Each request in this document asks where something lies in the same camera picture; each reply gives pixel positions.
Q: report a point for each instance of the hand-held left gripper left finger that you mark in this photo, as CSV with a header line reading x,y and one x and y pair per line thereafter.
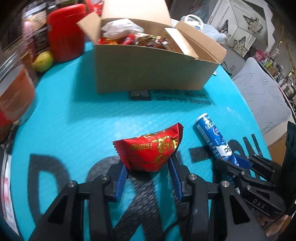
x,y
120,183

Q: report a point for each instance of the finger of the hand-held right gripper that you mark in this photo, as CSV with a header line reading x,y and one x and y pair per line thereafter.
x,y
227,170
242,161

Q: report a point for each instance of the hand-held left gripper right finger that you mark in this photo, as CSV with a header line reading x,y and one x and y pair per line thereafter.
x,y
175,180

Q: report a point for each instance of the red gold snack packet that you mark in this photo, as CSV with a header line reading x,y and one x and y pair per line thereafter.
x,y
150,150

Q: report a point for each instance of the blue white tube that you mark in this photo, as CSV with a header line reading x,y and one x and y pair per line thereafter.
x,y
208,132

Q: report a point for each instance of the brown cardboard box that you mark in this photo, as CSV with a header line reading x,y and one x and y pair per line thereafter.
x,y
143,67

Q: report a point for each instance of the red chips packet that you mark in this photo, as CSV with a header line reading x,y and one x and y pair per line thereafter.
x,y
115,41

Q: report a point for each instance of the white bread-print snack packet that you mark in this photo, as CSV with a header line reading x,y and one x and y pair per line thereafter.
x,y
120,26

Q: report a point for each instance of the person's right hand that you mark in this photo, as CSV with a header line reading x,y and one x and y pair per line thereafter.
x,y
270,223

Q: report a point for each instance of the large brown carton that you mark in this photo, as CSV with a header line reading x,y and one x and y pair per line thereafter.
x,y
277,140

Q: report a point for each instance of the large grey covered chair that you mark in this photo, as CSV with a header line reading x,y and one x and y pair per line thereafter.
x,y
261,97

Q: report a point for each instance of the teal printed mat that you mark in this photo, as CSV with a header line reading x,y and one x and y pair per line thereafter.
x,y
69,120

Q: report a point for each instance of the row of shelf bottles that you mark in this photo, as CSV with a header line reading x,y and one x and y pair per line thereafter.
x,y
275,69

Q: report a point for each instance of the white red-print paper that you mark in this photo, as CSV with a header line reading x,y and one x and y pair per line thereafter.
x,y
9,197

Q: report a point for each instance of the hanging tote bag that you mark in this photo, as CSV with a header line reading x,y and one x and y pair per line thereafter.
x,y
224,27
240,47

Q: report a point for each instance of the small grey covered chair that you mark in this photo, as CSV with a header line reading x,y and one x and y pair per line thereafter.
x,y
214,33

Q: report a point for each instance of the wide jar brown contents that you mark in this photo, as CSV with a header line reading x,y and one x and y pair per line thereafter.
x,y
16,92

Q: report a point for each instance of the green fruit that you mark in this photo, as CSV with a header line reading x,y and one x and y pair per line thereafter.
x,y
42,61

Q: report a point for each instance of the cream thermos kettle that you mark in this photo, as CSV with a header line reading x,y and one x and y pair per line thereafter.
x,y
196,23

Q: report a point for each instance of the red plastic container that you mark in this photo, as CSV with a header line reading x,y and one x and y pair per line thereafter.
x,y
64,32

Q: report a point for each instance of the pink bottle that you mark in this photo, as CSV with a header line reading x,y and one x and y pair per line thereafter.
x,y
29,34

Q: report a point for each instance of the star wall decoration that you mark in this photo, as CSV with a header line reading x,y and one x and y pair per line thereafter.
x,y
253,23

